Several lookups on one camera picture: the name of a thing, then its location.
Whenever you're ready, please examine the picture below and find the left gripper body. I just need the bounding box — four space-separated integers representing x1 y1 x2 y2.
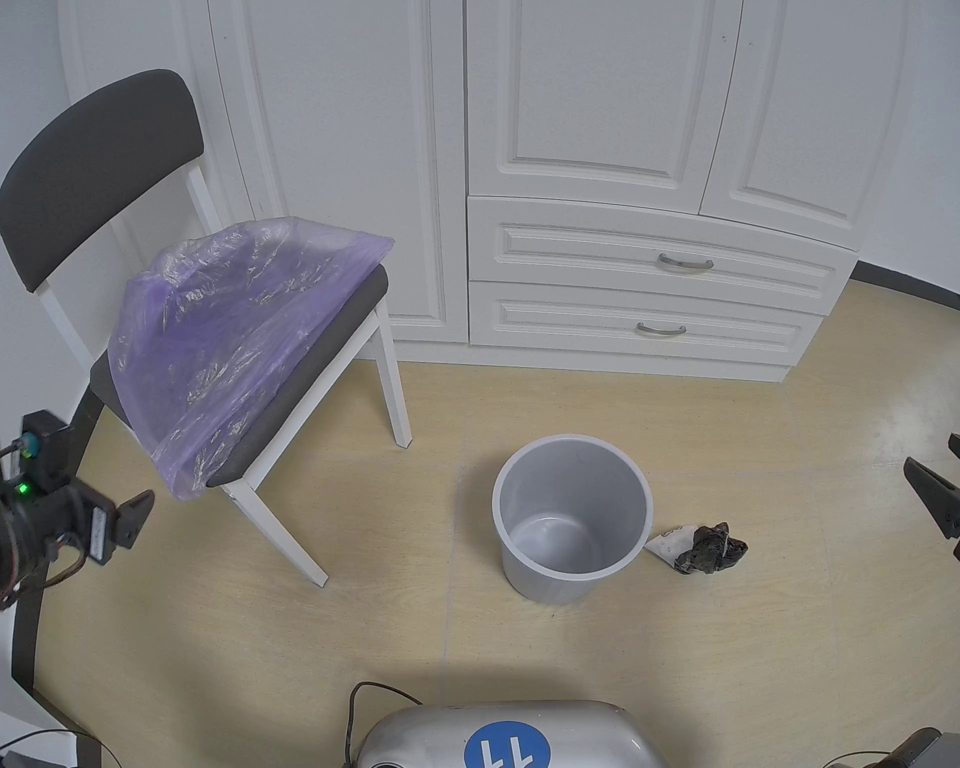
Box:
41 480 121 565

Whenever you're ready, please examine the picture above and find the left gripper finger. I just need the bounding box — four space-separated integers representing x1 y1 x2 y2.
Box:
112 489 156 550

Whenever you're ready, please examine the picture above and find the purple plastic bag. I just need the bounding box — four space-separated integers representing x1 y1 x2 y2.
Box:
107 214 396 502

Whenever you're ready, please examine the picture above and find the black plastic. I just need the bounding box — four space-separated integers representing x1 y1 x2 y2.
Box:
672 522 749 576

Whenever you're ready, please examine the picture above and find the white printed paper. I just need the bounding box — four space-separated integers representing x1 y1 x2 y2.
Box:
645 525 699 565

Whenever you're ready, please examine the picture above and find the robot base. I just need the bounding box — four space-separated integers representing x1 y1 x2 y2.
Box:
358 701 669 768

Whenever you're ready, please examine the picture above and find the grey trash bin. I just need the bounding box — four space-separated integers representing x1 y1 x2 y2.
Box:
492 435 654 606

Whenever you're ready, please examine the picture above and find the white chair dark grey seat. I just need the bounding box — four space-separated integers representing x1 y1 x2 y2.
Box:
0 69 412 588

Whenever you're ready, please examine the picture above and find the white wardrobe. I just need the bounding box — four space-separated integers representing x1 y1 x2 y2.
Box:
56 0 912 384

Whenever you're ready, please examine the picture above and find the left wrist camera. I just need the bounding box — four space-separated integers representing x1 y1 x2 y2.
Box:
16 409 75 492

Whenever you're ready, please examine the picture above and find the black cable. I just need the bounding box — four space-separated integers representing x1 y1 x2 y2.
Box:
343 681 427 768

